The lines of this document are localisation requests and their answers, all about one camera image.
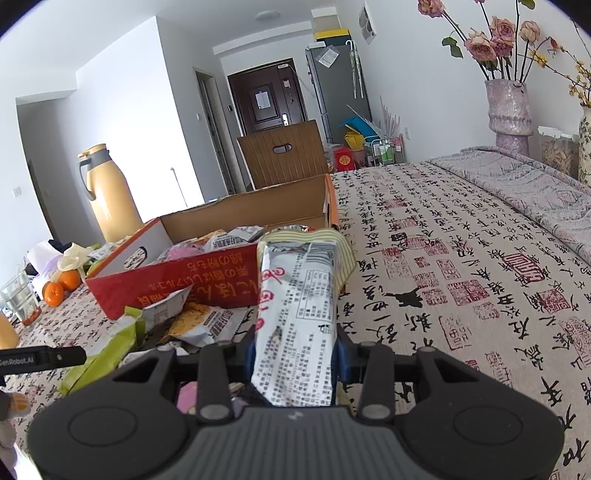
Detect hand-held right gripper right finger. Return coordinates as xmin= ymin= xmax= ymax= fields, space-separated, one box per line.
xmin=333 ymin=325 xmax=483 ymax=421

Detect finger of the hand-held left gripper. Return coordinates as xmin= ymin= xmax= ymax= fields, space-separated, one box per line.
xmin=0 ymin=347 xmax=88 ymax=372

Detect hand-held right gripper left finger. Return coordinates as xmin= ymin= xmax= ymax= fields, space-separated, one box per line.
xmin=112 ymin=330 xmax=257 ymax=425

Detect yellow striped silver snack packet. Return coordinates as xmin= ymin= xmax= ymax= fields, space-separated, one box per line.
xmin=252 ymin=228 xmax=356 ymax=408

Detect white cracker snack packet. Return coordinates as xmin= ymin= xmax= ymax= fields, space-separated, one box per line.
xmin=124 ymin=284 xmax=195 ymax=333
xmin=210 ymin=226 xmax=267 ymax=254
xmin=166 ymin=302 xmax=250 ymax=347

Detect green snack packet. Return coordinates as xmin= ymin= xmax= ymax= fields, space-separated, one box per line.
xmin=58 ymin=318 xmax=148 ymax=395

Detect pink snack packet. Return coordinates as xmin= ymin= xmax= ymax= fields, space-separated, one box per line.
xmin=166 ymin=244 xmax=206 ymax=264
xmin=177 ymin=382 xmax=252 ymax=416

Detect red cardboard box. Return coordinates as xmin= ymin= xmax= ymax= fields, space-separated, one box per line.
xmin=85 ymin=173 xmax=342 ymax=320

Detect person's left forearm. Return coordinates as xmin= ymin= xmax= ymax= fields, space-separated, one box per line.
xmin=0 ymin=415 xmax=19 ymax=480

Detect clear jar of snacks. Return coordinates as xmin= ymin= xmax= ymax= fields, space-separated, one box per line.
xmin=538 ymin=126 xmax=580 ymax=178

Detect person's left hand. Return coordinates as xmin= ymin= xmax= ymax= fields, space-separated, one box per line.
xmin=0 ymin=390 xmax=31 ymax=418

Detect yellow rounded container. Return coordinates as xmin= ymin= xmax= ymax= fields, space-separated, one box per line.
xmin=0 ymin=314 xmax=20 ymax=350

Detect clear drinking glass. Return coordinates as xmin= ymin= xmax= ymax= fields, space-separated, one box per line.
xmin=0 ymin=272 xmax=40 ymax=325

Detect white tissue paper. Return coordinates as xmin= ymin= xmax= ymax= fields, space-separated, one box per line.
xmin=27 ymin=240 xmax=63 ymax=278

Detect small green sachet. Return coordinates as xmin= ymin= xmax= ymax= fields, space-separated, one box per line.
xmin=83 ymin=258 xmax=112 ymax=280

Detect yellow thermos jug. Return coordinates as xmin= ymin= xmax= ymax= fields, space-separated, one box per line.
xmin=76 ymin=144 xmax=144 ymax=243

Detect wooden chair back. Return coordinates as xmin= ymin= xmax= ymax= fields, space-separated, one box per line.
xmin=237 ymin=120 xmax=329 ymax=190

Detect blue plastic item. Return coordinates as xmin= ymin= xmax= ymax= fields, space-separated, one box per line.
xmin=339 ymin=115 xmax=377 ymax=139

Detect grey patterned cloth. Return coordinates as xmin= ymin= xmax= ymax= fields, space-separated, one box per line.
xmin=425 ymin=145 xmax=591 ymax=278

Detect dark brown door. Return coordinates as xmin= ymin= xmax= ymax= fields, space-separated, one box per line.
xmin=228 ymin=59 xmax=308 ymax=137

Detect grey refrigerator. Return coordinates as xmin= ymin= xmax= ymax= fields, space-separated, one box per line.
xmin=305 ymin=41 xmax=372 ymax=145

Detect purple ribbed vase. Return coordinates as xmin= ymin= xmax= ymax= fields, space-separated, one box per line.
xmin=485 ymin=79 xmax=534 ymax=158

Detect white patterned vase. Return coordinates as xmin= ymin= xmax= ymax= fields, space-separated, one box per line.
xmin=577 ymin=108 xmax=591 ymax=185

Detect yellow and white carton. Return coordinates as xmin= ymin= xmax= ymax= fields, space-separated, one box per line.
xmin=311 ymin=9 xmax=352 ymax=44

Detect pink artificial roses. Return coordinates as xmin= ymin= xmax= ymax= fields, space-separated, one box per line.
xmin=418 ymin=0 xmax=543 ymax=84

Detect yellow artificial flower sprigs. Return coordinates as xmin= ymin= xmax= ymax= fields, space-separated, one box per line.
xmin=531 ymin=0 xmax=591 ymax=108

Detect wire rack with bottles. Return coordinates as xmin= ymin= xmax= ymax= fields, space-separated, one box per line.
xmin=367 ymin=136 xmax=407 ymax=167

